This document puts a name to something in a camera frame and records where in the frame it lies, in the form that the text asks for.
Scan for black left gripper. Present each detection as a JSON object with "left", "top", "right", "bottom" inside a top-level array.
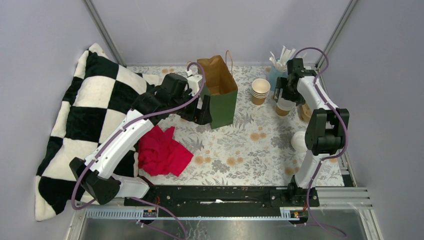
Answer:
[{"left": 170, "top": 88, "right": 213, "bottom": 125}]

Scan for white plastic cup lid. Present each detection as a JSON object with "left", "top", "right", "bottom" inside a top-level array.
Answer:
[{"left": 276, "top": 98, "right": 296, "bottom": 112}]

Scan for brown paper cup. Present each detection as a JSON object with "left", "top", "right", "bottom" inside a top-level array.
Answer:
[{"left": 275, "top": 105, "right": 291, "bottom": 117}]

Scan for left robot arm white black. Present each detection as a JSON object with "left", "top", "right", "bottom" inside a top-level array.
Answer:
[{"left": 69, "top": 70, "right": 212, "bottom": 206}]

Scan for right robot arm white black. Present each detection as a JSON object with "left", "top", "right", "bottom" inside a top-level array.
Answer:
[{"left": 273, "top": 58, "right": 350, "bottom": 206}]

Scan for blue cup holder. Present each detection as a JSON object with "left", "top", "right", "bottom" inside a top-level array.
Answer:
[{"left": 267, "top": 65, "right": 288, "bottom": 92}]

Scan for white wrapped straws bundle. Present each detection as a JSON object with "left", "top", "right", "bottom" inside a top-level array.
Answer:
[{"left": 269, "top": 45, "right": 296, "bottom": 72}]

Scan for stack of paper cups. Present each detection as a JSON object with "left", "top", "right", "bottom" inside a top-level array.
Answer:
[{"left": 251, "top": 78, "right": 271, "bottom": 106}]

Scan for green paper bag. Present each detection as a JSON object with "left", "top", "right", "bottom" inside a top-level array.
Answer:
[{"left": 197, "top": 55, "right": 238, "bottom": 129}]

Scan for brown cardboard cup carrier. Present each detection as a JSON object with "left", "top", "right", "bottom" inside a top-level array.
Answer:
[{"left": 299, "top": 104, "right": 312, "bottom": 123}]

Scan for red cloth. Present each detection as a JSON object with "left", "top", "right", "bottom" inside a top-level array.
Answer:
[{"left": 138, "top": 125, "right": 193, "bottom": 177}]

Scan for stack of white lids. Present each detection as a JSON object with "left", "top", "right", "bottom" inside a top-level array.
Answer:
[{"left": 291, "top": 130, "right": 308, "bottom": 153}]

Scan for floral table mat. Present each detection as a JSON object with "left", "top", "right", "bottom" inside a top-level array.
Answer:
[{"left": 127, "top": 64, "right": 345, "bottom": 188}]

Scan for black white checkered pillow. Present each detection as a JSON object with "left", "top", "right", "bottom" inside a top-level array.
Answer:
[{"left": 34, "top": 43, "right": 163, "bottom": 222}]

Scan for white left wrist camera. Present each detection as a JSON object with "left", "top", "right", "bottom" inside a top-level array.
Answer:
[{"left": 186, "top": 72, "right": 203, "bottom": 97}]

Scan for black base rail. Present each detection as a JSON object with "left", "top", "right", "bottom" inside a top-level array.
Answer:
[{"left": 143, "top": 182, "right": 320, "bottom": 218}]

